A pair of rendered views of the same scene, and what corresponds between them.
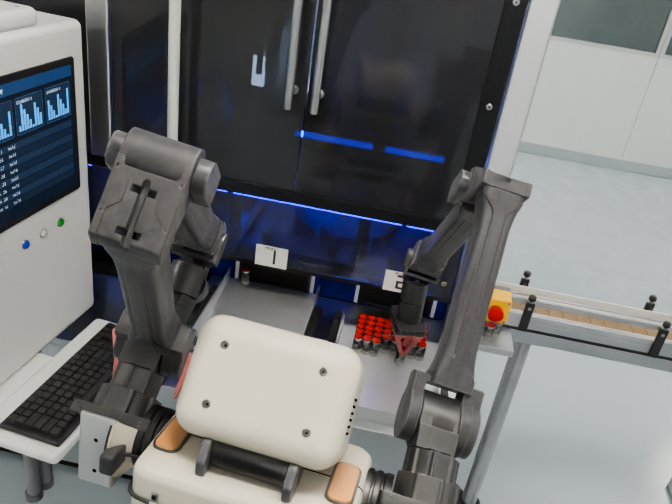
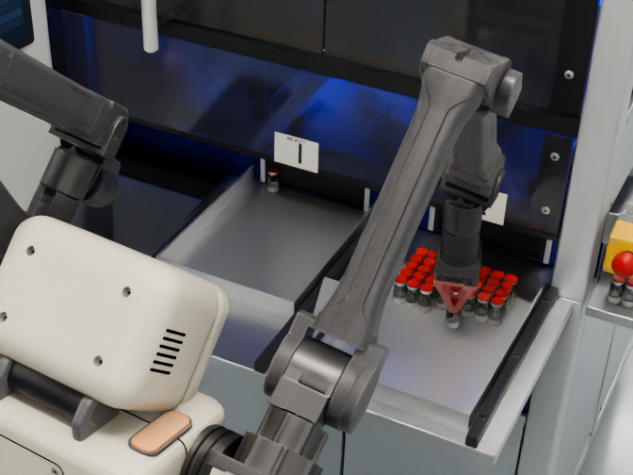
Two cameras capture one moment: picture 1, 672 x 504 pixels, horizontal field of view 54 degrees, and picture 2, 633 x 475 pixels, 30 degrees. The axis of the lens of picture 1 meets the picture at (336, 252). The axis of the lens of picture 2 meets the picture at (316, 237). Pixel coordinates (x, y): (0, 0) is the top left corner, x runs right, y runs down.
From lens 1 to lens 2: 0.57 m
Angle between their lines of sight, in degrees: 18
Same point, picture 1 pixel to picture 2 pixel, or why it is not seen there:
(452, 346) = (347, 284)
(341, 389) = (143, 314)
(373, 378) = (408, 342)
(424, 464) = (272, 426)
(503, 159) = (621, 15)
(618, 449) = not seen: outside the picture
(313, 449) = (103, 380)
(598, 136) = not seen: outside the picture
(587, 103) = not seen: outside the picture
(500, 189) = (446, 72)
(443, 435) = (307, 395)
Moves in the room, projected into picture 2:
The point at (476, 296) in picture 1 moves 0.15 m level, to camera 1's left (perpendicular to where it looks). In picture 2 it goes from (388, 219) to (256, 188)
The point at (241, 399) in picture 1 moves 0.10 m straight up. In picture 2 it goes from (39, 315) to (27, 232)
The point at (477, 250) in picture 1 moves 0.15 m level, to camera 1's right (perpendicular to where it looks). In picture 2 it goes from (400, 156) to (541, 188)
